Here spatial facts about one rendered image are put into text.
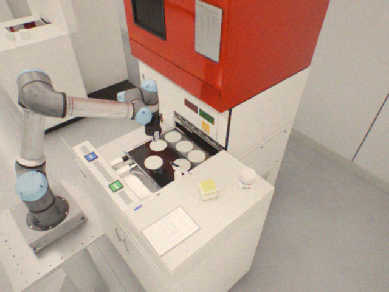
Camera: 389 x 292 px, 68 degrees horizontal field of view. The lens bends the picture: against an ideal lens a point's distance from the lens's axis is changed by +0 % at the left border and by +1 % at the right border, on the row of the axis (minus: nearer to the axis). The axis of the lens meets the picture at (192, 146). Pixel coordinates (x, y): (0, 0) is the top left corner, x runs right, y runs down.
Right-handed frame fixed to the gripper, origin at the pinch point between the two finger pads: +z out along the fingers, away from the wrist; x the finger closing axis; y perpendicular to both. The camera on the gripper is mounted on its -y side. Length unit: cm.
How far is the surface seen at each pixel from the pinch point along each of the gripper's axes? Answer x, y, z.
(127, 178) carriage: 10.3, -19.3, 11.2
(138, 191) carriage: 1.9, -26.8, 11.2
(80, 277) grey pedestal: 35, -54, 64
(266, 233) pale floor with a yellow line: -77, 16, 100
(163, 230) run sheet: -17, -51, 2
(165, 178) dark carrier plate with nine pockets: -9.5, -17.4, 9.4
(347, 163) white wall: -152, 100, 93
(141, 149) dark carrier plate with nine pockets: 9.1, 1.2, 9.4
